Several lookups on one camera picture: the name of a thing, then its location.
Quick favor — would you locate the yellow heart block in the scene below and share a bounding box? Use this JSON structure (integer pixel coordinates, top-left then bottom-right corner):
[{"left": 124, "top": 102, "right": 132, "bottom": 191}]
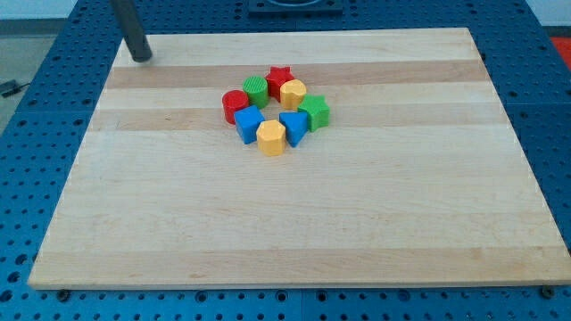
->
[{"left": 280, "top": 79, "right": 307, "bottom": 111}]

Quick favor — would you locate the yellow hexagon block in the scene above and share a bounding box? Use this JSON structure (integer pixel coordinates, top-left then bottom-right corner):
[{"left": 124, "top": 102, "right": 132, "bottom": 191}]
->
[{"left": 256, "top": 119, "right": 286, "bottom": 156}]

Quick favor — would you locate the blue triangle block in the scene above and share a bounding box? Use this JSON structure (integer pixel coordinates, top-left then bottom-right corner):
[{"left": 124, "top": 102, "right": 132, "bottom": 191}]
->
[{"left": 278, "top": 111, "right": 308, "bottom": 147}]

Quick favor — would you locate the blue cube block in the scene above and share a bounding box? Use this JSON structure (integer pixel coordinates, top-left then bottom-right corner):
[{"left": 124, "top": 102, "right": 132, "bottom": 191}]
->
[{"left": 235, "top": 105, "right": 265, "bottom": 144}]

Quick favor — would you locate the green star block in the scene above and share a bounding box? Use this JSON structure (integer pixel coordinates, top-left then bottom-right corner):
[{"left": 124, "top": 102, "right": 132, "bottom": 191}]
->
[{"left": 298, "top": 95, "right": 330, "bottom": 132}]

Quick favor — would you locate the green cylinder block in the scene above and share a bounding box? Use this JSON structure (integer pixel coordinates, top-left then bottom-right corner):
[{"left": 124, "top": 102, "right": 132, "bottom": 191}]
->
[{"left": 242, "top": 76, "right": 269, "bottom": 109}]

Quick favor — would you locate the red cylinder block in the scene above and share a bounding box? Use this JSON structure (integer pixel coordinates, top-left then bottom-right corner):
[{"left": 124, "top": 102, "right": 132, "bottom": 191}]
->
[{"left": 221, "top": 90, "right": 250, "bottom": 125}]

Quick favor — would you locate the red star block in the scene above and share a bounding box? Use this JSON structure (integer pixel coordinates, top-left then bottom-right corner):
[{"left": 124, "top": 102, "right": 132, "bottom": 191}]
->
[{"left": 265, "top": 66, "right": 294, "bottom": 102}]

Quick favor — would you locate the light wooden board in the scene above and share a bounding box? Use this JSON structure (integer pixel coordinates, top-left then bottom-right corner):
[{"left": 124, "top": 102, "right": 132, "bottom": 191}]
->
[{"left": 29, "top": 28, "right": 570, "bottom": 290}]

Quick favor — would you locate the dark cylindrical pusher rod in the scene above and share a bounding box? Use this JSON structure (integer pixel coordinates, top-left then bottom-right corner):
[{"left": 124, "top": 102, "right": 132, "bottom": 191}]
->
[{"left": 110, "top": 0, "right": 153, "bottom": 62}]

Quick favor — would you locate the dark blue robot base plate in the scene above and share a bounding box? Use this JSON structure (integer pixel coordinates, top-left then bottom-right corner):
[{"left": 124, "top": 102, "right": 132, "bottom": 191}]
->
[{"left": 244, "top": 0, "right": 343, "bottom": 16}]

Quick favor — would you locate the black cable on floor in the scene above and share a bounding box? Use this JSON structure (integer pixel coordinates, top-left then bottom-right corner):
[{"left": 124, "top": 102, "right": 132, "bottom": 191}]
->
[{"left": 0, "top": 78, "right": 30, "bottom": 99}]

